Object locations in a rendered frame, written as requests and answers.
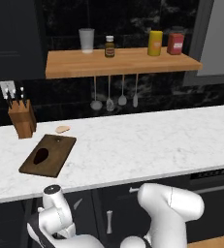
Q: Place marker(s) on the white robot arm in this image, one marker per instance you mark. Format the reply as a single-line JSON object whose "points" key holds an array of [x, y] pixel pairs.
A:
{"points": [[168, 206]]}

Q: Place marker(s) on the dark wooden cutting board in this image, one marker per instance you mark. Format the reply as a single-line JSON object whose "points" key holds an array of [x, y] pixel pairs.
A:
{"points": [[52, 155]]}

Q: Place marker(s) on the hanging silver slotted spoon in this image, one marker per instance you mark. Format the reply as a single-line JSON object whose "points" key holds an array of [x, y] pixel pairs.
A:
{"points": [[110, 104]]}

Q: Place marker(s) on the hanging silver ladle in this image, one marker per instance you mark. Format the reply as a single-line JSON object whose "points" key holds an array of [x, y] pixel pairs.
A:
{"points": [[95, 103]]}

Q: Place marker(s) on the hanging silver spatula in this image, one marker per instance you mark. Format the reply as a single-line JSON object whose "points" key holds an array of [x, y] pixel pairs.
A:
{"points": [[135, 100]]}

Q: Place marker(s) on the beige flat food piece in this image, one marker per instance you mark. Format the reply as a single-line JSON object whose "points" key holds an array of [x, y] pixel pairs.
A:
{"points": [[62, 129]]}

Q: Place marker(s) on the brown glass bottle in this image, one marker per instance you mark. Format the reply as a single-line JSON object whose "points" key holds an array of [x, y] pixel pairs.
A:
{"points": [[109, 47]]}

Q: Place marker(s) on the dark base cupboard door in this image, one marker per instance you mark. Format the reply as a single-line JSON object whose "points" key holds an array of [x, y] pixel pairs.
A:
{"points": [[5, 226], [123, 206], [84, 219]]}

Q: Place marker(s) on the white cup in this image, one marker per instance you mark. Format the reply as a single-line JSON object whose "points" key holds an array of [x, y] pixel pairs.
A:
{"points": [[86, 40]]}

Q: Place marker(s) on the wooden knife block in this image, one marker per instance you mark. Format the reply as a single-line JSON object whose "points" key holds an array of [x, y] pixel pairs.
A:
{"points": [[23, 121]]}

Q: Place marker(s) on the yellow bottle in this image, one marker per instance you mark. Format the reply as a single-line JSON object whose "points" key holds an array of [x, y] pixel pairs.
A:
{"points": [[155, 43]]}

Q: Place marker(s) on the red jar with grey lid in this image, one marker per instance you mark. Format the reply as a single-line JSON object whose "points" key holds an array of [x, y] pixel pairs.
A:
{"points": [[175, 43]]}

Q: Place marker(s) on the black dishwasher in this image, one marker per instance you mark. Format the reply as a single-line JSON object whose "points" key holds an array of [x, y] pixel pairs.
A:
{"points": [[217, 206]]}

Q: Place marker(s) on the wooden wall shelf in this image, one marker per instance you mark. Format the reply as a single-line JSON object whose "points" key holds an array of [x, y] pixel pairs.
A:
{"points": [[116, 63]]}

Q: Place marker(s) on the white wall socket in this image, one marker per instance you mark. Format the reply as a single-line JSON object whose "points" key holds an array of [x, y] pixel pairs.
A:
{"points": [[6, 87]]}

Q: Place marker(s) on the dark wall cupboard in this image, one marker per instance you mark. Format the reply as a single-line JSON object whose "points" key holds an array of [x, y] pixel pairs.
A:
{"points": [[13, 38]]}

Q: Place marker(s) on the grey window frame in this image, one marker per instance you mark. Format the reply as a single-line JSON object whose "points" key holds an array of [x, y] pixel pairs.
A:
{"points": [[213, 38]]}

